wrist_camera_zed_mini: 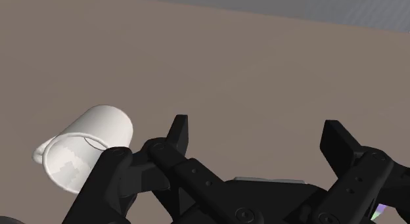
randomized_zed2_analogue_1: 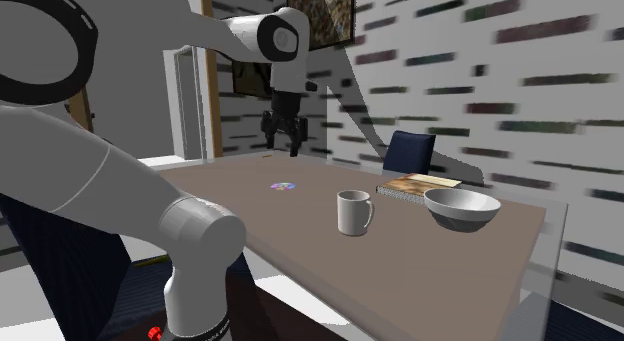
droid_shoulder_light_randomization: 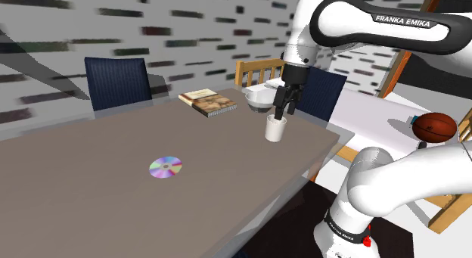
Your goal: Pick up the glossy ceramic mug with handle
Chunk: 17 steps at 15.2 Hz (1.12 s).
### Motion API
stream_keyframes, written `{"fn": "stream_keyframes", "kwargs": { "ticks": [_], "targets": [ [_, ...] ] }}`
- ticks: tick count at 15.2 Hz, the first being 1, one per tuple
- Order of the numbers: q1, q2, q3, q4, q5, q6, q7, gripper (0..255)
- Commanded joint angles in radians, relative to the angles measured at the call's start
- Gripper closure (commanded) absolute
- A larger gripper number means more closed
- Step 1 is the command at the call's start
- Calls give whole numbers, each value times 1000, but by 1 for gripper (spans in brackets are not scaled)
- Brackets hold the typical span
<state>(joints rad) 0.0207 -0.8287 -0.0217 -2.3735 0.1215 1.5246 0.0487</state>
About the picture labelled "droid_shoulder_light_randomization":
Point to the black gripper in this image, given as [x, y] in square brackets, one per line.
[295, 75]

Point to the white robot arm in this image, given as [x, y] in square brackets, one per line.
[372, 183]

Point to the white bowl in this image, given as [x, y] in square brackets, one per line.
[258, 98]

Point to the white cup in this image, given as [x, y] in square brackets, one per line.
[274, 132]

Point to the dark blue chair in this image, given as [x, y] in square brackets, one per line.
[324, 95]
[116, 82]

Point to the brown spiral-bound book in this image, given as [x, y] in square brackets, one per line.
[208, 101]

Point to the wooden bed with white mattress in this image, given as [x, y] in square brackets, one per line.
[368, 117]

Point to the dark robot stand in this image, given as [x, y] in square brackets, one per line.
[295, 227]

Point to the small teal and orange object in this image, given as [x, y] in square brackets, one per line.
[413, 121]

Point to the iridescent compact disc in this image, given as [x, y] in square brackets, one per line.
[165, 167]

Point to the orange-brown basketball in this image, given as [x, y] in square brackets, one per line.
[434, 127]

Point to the grey-brown table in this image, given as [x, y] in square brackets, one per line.
[110, 198]

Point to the dark panel with wooden frame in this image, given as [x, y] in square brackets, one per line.
[424, 71]

